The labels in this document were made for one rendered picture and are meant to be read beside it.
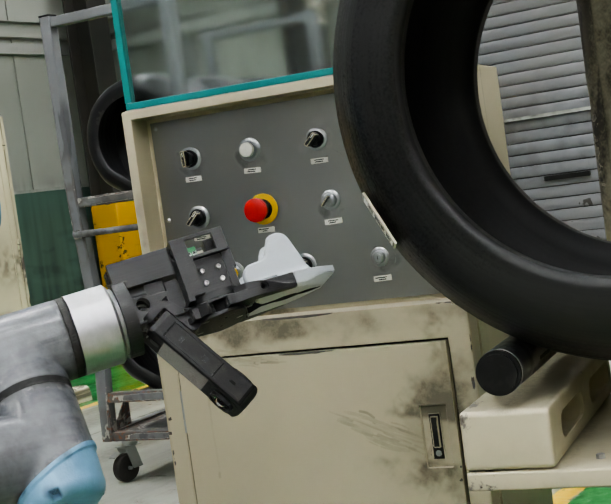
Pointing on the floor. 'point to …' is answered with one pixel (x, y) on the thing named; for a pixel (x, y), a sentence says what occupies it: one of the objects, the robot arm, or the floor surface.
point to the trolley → (99, 121)
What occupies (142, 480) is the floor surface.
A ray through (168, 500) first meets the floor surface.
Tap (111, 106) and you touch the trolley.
